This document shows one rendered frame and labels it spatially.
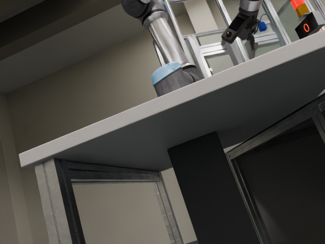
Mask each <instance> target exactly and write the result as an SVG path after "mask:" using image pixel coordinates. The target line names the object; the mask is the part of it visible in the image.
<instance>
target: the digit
mask: <svg viewBox="0 0 325 244"><path fill-rule="evenodd" d="M300 26H301V28H302V30H303V32H304V34H305V36H306V35H307V34H308V33H309V32H310V31H311V30H312V28H311V26H310V24H309V22H308V20H307V19H305V20H304V21H303V22H302V23H301V24H300Z"/></svg>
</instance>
